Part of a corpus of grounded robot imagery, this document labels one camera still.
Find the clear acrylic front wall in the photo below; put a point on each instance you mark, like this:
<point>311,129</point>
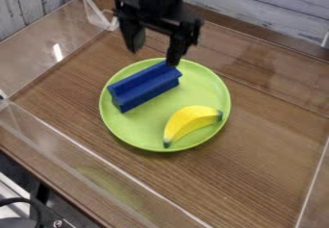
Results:
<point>113,197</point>

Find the clear acrylic corner bracket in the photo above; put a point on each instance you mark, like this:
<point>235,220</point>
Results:
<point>101,18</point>

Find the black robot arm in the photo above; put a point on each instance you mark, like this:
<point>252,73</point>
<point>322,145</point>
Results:
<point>160,6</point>

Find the yellow toy banana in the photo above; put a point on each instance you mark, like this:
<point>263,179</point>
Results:
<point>188,120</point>

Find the green round plate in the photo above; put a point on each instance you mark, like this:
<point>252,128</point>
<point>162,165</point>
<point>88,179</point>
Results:
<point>141,126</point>

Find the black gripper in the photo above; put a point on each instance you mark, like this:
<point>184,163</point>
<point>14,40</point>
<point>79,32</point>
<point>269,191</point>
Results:
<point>180,23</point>

